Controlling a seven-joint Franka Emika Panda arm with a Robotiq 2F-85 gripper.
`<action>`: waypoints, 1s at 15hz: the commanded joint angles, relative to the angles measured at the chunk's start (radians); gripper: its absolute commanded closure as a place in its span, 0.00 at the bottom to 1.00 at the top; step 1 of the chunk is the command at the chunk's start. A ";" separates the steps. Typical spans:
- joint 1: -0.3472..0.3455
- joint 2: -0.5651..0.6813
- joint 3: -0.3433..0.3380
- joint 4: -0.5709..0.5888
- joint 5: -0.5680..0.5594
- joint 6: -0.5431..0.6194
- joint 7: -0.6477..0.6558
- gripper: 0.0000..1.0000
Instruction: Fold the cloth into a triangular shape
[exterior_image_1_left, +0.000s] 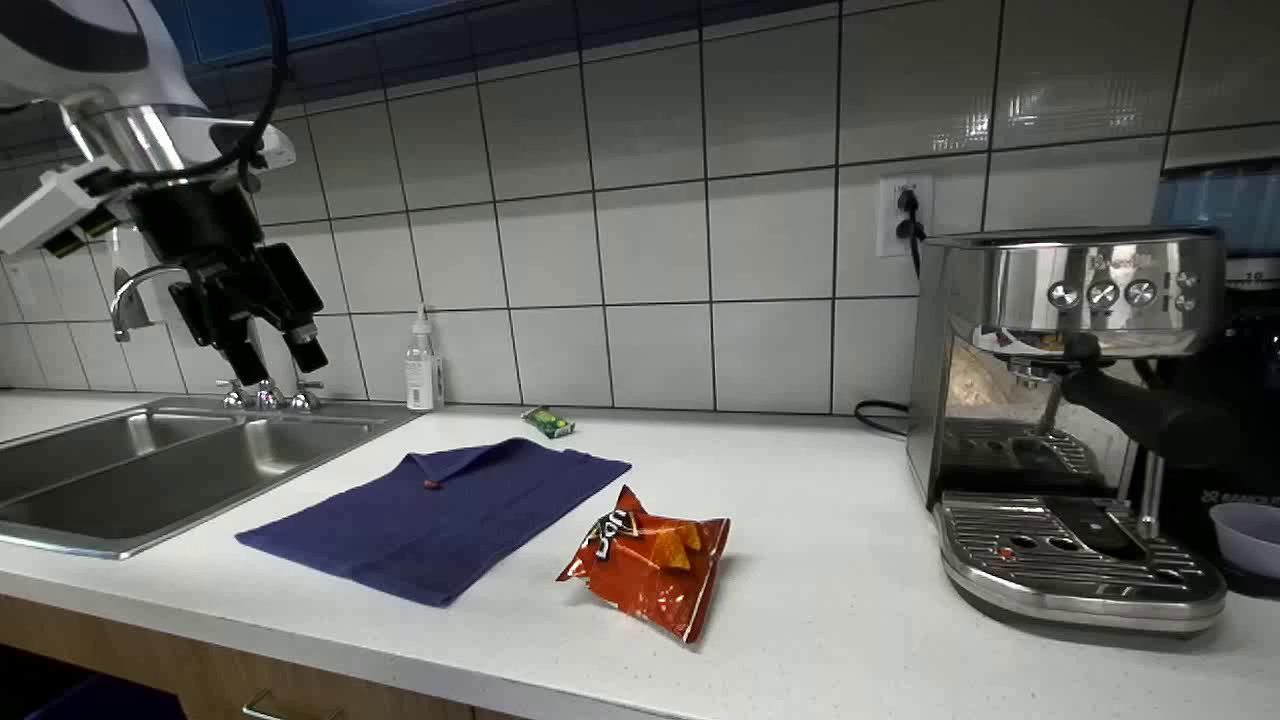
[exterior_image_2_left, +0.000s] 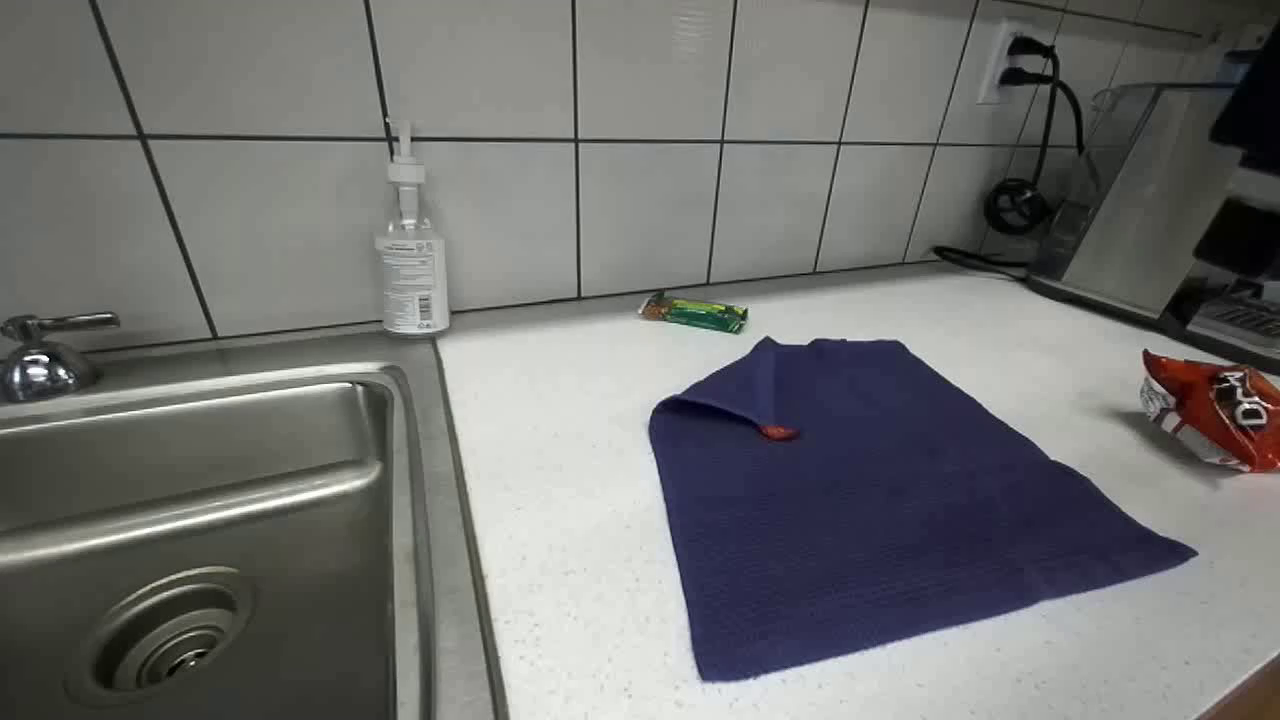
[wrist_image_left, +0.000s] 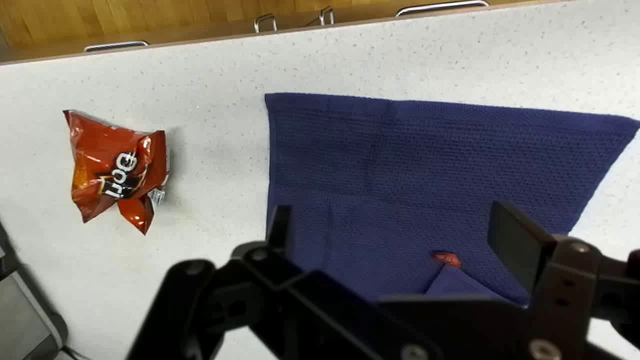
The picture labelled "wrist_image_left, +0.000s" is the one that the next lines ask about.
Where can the red chip bag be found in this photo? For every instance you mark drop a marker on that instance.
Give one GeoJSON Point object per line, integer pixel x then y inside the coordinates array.
{"type": "Point", "coordinates": [117, 167]}

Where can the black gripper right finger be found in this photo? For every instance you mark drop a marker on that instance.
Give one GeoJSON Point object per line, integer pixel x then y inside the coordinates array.
{"type": "Point", "coordinates": [570, 283]}

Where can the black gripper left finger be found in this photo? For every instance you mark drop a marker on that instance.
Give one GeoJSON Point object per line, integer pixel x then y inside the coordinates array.
{"type": "Point", "coordinates": [294, 314]}

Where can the dark blue cloth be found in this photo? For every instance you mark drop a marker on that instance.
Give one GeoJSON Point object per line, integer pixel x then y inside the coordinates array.
{"type": "Point", "coordinates": [392, 197]}

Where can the silver drawer handle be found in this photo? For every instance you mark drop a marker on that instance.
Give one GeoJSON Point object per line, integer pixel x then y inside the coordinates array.
{"type": "Point", "coordinates": [439, 7]}
{"type": "Point", "coordinates": [325, 18]}
{"type": "Point", "coordinates": [266, 23]}
{"type": "Point", "coordinates": [122, 44]}

